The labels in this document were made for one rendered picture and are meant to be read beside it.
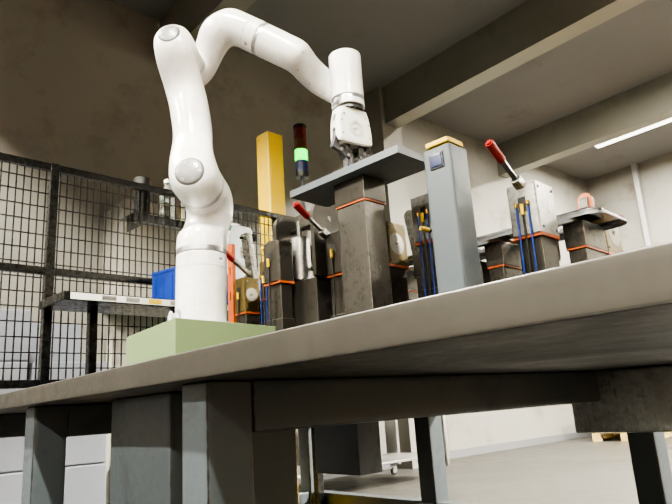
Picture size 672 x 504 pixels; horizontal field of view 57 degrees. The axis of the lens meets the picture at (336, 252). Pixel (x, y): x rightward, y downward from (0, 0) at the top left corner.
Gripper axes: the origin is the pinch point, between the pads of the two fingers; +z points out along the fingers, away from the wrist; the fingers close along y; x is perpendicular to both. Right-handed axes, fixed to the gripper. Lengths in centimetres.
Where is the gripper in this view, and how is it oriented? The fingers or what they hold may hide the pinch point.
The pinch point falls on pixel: (352, 167)
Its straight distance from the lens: 155.2
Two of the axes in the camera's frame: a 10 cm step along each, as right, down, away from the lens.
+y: 8.3, 0.9, 5.5
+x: -5.6, 2.4, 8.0
